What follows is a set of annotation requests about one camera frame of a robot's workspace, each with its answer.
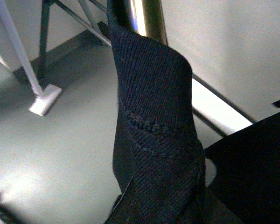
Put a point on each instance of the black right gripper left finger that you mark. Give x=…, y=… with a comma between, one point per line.
x=7, y=217

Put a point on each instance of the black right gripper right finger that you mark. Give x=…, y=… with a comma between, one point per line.
x=248, y=171

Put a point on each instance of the black printed t-shirt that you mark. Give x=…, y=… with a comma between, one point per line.
x=166, y=182

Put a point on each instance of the white metal frame leg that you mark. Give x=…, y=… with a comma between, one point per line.
x=44, y=98

